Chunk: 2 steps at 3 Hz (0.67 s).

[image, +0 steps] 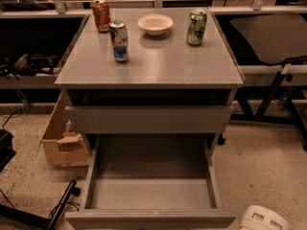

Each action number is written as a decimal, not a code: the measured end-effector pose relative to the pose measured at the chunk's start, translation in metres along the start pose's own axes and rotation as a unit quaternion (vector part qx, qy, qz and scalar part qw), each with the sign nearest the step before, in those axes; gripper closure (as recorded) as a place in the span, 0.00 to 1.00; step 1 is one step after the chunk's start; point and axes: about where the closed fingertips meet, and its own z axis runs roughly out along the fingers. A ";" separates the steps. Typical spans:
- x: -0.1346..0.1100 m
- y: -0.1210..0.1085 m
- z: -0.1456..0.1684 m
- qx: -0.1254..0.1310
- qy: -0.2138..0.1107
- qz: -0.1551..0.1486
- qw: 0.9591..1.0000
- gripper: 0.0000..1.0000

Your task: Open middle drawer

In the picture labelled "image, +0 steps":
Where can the grey drawer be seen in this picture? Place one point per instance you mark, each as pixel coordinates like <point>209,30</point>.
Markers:
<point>150,119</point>
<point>150,182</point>

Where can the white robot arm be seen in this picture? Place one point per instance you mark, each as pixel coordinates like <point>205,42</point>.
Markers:
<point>261,218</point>

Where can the grey drawer cabinet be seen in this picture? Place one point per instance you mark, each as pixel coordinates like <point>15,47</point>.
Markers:
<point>162,70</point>

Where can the grey top drawer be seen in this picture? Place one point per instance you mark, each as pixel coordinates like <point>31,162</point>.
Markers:
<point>150,119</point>

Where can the white bowl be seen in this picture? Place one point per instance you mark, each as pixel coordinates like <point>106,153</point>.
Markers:
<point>155,24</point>

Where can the blue pepsi can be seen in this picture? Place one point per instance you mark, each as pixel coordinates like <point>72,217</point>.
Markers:
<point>119,40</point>

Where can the green soda can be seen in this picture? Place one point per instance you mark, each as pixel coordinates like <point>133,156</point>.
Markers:
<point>196,29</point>

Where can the cardboard box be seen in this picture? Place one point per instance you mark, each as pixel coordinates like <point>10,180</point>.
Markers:
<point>62,144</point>

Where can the orange soda can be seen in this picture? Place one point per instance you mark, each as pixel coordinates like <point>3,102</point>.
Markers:
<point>100,11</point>

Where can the black headphones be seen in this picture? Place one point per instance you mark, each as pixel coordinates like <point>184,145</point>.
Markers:
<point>29,65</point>

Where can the black case on floor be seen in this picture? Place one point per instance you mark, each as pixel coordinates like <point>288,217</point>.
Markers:
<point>6,150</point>

